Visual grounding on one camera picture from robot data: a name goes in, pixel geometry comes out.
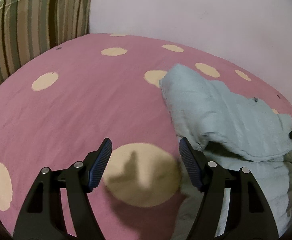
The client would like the light blue padded jacket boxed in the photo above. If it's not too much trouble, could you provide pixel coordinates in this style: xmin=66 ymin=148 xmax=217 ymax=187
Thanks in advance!
xmin=160 ymin=64 xmax=292 ymax=235

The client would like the pink polka dot bedsheet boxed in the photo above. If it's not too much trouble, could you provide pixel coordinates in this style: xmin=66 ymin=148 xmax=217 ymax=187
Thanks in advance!
xmin=0 ymin=34 xmax=292 ymax=239

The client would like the green striped pillow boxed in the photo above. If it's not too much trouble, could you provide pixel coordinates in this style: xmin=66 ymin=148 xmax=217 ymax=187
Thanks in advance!
xmin=0 ymin=0 xmax=91 ymax=85

